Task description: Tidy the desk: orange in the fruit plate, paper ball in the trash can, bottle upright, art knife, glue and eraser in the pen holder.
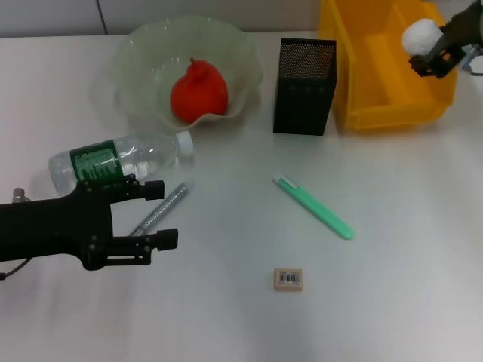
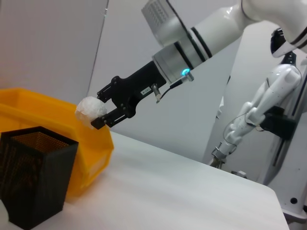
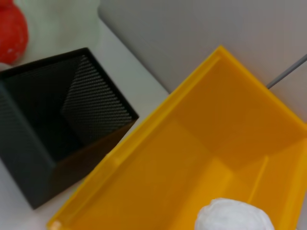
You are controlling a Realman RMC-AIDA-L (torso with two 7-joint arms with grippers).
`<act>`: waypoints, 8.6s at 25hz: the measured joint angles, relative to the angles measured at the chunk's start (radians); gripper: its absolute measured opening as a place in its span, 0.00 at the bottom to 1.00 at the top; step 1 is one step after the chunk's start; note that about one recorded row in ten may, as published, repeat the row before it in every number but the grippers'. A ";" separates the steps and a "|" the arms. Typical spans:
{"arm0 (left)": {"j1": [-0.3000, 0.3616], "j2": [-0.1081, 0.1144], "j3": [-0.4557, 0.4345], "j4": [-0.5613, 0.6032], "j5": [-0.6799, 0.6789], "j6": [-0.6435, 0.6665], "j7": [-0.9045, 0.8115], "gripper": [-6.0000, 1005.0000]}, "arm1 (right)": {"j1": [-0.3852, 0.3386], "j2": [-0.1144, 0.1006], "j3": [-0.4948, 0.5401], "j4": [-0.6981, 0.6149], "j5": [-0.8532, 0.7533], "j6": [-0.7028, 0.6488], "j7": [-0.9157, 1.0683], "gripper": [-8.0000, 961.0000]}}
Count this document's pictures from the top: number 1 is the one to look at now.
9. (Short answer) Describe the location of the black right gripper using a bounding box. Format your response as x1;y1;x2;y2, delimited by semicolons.
409;0;483;79

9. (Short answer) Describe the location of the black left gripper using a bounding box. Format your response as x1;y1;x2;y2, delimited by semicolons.
0;175;179;271

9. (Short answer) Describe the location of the grey marker pen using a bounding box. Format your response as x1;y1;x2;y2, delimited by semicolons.
128;179;195;238

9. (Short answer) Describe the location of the white paper ball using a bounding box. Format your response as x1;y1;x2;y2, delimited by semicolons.
401;18;445;57

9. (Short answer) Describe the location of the clear green-label water bottle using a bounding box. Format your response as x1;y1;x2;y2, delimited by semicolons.
48;130;195;195

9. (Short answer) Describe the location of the beige eraser with barcode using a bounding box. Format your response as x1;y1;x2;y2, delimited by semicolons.
273;268;304;292

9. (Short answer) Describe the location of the mint green pen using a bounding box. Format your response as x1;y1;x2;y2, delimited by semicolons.
272;172;355;241

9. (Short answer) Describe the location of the red-orange toy fruit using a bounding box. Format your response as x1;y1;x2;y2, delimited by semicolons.
169;57;229;122

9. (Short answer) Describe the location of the black mesh pen holder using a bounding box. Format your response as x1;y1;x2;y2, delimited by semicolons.
272;36;338;136

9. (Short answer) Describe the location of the translucent wavy fruit bowl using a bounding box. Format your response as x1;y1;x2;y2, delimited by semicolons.
90;14;265;133

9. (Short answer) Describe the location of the yellow plastic storage bin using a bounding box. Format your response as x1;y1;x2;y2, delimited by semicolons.
318;0;460;133

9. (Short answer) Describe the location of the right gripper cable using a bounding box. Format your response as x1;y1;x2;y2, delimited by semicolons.
460;43;483;75

